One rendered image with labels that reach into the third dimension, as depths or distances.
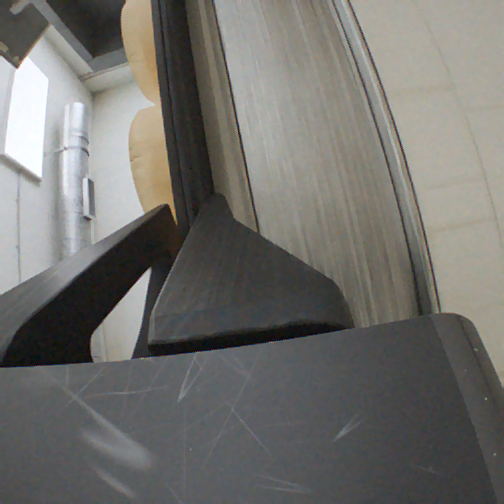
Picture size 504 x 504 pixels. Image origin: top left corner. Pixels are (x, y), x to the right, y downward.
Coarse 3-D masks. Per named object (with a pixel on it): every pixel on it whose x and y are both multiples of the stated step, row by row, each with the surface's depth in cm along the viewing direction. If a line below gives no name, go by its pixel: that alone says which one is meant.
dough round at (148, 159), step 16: (144, 112) 13; (160, 112) 13; (144, 128) 13; (160, 128) 12; (128, 144) 13; (144, 144) 12; (160, 144) 12; (144, 160) 12; (160, 160) 12; (144, 176) 12; (160, 176) 12; (144, 192) 13; (160, 192) 13; (144, 208) 13; (176, 224) 14
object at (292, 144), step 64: (192, 0) 15; (256, 0) 15; (320, 0) 14; (256, 64) 14; (320, 64) 14; (256, 128) 14; (320, 128) 14; (256, 192) 14; (320, 192) 13; (384, 192) 13; (320, 256) 13; (384, 256) 13; (384, 320) 13
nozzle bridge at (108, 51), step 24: (48, 0) 50; (72, 0) 60; (96, 0) 62; (120, 0) 64; (72, 24) 59; (96, 24) 69; (120, 24) 69; (96, 48) 69; (120, 48) 68; (96, 72) 73
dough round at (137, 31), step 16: (128, 0) 14; (144, 0) 13; (128, 16) 13; (144, 16) 13; (128, 32) 13; (144, 32) 13; (128, 48) 14; (144, 48) 14; (144, 64) 14; (144, 80) 14
